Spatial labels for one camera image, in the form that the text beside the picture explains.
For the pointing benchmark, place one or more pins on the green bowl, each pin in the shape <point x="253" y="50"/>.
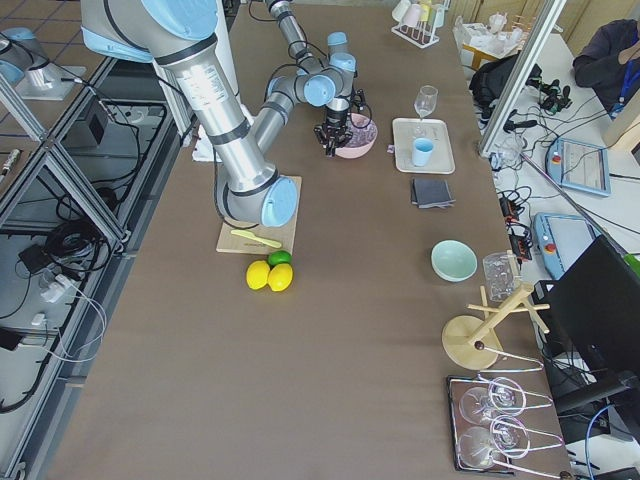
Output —
<point x="453" y="261"/>

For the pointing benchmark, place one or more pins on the wooden glass stand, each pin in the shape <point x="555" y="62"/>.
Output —
<point x="472" y="343"/>

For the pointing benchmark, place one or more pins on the pink bowl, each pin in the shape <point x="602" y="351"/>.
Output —
<point x="352" y="153"/>

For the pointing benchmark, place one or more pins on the light blue cup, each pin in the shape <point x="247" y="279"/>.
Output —
<point x="422" y="150"/>

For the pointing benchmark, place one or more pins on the green lime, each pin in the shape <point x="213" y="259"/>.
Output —
<point x="279" y="257"/>

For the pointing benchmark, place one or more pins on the aluminium frame post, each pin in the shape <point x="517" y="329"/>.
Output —
<point x="527" y="58"/>

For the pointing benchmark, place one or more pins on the seated person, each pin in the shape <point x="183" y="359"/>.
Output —
<point x="609" y="64"/>

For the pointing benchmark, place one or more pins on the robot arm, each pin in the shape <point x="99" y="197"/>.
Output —
<point x="320" y="50"/>
<point x="181" y="37"/>

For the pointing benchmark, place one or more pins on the clear wine glass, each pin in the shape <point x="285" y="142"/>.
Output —
<point x="425" y="101"/>

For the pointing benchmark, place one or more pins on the yellow lemon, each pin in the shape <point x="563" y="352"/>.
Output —
<point x="280" y="277"/>
<point x="257" y="274"/>

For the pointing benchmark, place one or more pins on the grey folded cloth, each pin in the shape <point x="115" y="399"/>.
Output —
<point x="431" y="193"/>

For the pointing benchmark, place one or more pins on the hanging tumbler glass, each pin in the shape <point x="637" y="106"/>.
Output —
<point x="500" y="275"/>

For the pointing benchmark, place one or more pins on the blue teach pendant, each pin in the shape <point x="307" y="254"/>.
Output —
<point x="562" y="239"/>
<point x="579" y="166"/>

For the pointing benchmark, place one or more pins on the bamboo cutting board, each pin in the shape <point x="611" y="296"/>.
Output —
<point x="280" y="235"/>

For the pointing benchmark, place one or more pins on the white cup rack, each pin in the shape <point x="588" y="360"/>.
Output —
<point x="418" y="21"/>

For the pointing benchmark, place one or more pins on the black bag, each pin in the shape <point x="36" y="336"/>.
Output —
<point x="488" y="83"/>

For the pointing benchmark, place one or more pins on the clear ice cubes pile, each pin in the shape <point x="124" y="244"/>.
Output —
<point x="364" y="131"/>

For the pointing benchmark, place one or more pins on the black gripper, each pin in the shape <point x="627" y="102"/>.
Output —
<point x="333" y="121"/>

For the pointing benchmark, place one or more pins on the black monitor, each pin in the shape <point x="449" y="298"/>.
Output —
<point x="596" y="303"/>

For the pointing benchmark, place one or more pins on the cream serving tray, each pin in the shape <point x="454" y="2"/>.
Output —
<point x="405" y="130"/>

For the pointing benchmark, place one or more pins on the lying wine glass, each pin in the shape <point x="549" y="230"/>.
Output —
<point x="497" y="447"/>
<point x="488" y="399"/>

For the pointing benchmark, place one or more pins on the black glass tray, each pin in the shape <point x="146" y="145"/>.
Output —
<point x="455" y="387"/>

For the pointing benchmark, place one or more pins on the yellow plastic knife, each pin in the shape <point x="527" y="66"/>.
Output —
<point x="244" y="233"/>

